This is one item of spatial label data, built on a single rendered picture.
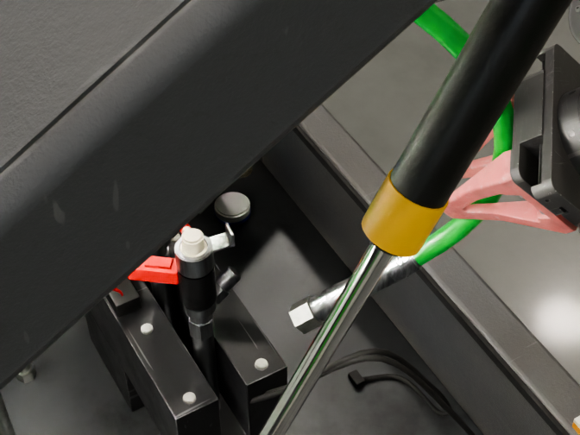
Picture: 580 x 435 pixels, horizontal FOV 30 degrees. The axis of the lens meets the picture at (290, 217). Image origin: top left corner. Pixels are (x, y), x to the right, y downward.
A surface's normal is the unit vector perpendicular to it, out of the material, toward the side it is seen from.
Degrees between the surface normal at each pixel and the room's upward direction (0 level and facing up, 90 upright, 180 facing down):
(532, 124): 45
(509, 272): 0
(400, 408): 0
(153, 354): 0
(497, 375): 90
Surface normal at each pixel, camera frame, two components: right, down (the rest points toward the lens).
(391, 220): -0.47, 0.34
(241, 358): 0.00, -0.69
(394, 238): -0.20, 0.50
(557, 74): 0.69, -0.29
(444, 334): -0.87, 0.36
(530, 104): -0.71, -0.45
